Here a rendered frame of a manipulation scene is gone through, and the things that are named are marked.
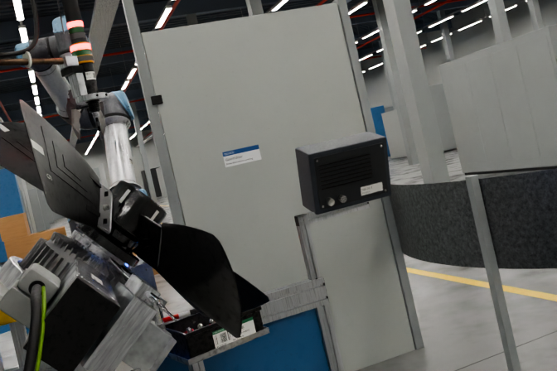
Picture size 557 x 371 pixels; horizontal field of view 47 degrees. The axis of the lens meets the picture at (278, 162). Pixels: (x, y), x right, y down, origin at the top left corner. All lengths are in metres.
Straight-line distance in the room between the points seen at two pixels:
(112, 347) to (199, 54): 2.45
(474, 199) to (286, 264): 1.09
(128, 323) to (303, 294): 0.92
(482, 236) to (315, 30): 1.46
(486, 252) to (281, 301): 1.26
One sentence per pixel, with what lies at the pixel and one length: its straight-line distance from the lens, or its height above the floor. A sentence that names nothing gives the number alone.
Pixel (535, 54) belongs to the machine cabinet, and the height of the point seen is 1.89.
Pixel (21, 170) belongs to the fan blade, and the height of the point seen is 1.33.
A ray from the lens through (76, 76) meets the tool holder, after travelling 1.43.
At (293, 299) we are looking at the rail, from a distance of 1.90.
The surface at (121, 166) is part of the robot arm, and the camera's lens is 2.24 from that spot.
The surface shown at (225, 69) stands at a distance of 3.38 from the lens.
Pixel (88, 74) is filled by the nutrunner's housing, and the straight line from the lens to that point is 1.44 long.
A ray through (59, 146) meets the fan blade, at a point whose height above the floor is 1.35.
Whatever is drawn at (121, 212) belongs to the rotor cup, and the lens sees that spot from 1.29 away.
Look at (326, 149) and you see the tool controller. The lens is 1.87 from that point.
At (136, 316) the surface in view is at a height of 1.05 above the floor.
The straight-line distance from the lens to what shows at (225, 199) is 3.31.
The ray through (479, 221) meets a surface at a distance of 2.88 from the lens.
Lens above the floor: 1.25
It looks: 1 degrees down
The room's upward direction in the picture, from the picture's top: 13 degrees counter-clockwise
